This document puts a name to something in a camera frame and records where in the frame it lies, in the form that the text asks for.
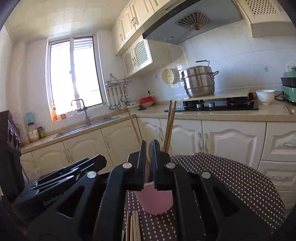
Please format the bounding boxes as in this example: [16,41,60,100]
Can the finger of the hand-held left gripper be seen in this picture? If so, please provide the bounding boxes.
[31,154,107,200]
[36,158,91,185]

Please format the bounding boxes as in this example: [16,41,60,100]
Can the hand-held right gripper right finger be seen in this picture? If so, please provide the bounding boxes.
[151,139,274,241]

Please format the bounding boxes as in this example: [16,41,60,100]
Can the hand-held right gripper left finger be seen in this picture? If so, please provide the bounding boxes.
[26,139,147,241]

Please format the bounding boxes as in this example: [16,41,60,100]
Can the pink cup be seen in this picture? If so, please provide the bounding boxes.
[134,182,174,215]

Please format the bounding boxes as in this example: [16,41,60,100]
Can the group of wooden chopsticks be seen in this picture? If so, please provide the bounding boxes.
[126,100,177,241]

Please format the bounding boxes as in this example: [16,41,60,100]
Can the glass jar with brown lid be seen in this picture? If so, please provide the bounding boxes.
[28,122,40,142]

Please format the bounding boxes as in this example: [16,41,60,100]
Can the stainless steel sink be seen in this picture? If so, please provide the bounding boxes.
[53,116,120,139]

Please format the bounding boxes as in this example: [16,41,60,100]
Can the metal faucet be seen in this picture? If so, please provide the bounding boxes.
[71,99,91,126]

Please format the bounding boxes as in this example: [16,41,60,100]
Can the metal ladle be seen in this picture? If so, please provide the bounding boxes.
[109,87,116,110]
[115,87,124,110]

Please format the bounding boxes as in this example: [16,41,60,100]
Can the brown polka dot tablecloth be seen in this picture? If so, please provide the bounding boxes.
[125,152,286,241]

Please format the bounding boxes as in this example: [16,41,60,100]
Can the cream base cabinets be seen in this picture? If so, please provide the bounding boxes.
[21,116,296,209]

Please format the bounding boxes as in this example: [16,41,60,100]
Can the kitchen window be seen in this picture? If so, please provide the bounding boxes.
[46,35,105,123]

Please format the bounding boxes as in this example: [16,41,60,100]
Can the black gas stove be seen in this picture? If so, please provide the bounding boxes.
[164,93,259,112]

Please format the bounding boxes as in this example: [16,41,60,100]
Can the cream perforated steamer plate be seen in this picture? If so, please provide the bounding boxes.
[161,68,180,85]

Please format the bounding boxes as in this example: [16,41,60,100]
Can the stainless steel steamer pot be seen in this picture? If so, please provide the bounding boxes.
[179,60,219,98]

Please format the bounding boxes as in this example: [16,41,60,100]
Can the cream lattice door cabinet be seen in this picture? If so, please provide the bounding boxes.
[121,39,173,78]
[233,0,293,39]

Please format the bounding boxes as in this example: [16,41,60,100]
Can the white ceramic bowl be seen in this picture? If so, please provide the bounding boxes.
[255,89,275,105]

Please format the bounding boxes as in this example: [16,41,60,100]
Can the grey range hood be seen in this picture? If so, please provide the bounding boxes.
[142,0,243,45]

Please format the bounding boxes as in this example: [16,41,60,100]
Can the cream upper cabinets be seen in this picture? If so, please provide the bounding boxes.
[112,0,181,56]

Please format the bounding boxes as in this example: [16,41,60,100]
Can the green electric cooker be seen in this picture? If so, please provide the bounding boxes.
[280,66,296,103]

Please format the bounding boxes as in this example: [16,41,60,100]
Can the metal wall rack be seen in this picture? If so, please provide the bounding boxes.
[106,73,133,88]

